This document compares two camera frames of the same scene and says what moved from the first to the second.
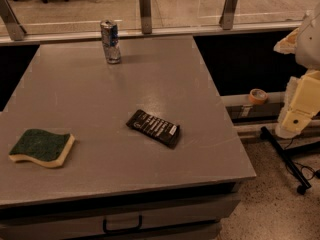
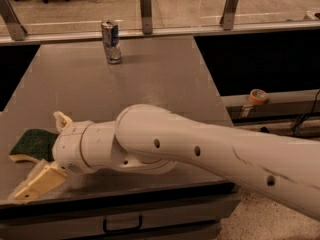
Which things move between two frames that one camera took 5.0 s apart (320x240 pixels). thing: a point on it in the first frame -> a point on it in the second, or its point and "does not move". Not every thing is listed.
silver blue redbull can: x=110 y=38 does not move
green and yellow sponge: x=46 y=149 does not move
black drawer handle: x=109 y=231 does not move
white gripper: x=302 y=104 -> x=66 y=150
